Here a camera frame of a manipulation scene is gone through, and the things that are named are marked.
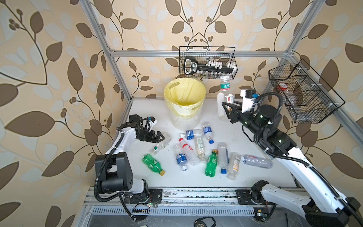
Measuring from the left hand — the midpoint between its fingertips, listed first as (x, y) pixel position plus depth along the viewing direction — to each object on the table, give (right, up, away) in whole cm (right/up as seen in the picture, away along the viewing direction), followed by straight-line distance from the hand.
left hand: (154, 136), depth 86 cm
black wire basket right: (+84, +22, -14) cm, 87 cm away
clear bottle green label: (-1, -10, +3) cm, 10 cm away
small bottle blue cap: (+35, +2, +9) cm, 36 cm away
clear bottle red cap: (+22, -10, 0) cm, 24 cm away
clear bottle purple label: (+61, -14, -4) cm, 63 cm away
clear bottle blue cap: (+43, -14, +1) cm, 45 cm away
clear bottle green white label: (+29, -4, +3) cm, 29 cm away
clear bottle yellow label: (+47, -14, -5) cm, 50 cm away
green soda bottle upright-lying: (+34, -16, -5) cm, 38 cm away
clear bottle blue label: (+17, -12, -3) cm, 21 cm away
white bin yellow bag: (+18, +26, +19) cm, 37 cm away
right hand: (+38, +19, -23) cm, 48 cm away
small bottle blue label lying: (+23, 0, +7) cm, 24 cm away
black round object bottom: (+26, -37, -21) cm, 50 cm away
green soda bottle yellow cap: (+1, -15, -6) cm, 16 cm away
